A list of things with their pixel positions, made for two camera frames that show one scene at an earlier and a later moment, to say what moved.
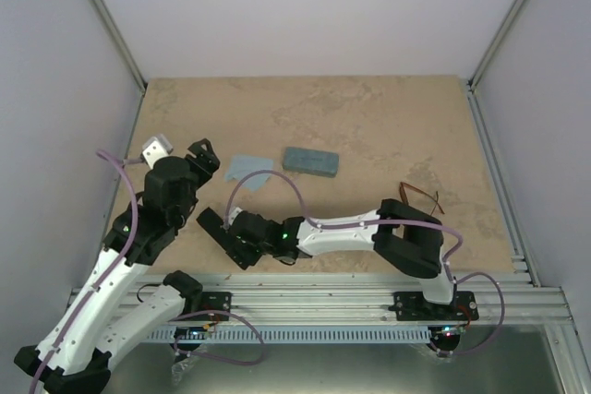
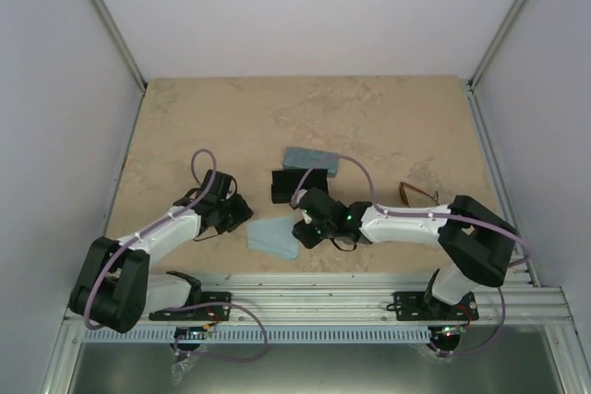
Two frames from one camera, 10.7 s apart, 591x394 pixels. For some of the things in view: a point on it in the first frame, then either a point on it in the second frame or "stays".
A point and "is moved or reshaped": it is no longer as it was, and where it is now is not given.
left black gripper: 210,160 to 245,214
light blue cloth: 245,165 is moved or reshaped
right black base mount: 414,306 stays
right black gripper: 242,256 to 307,240
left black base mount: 219,301 stays
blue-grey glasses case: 310,162 stays
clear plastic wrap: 178,367 stays
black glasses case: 211,222 is moved or reshaped
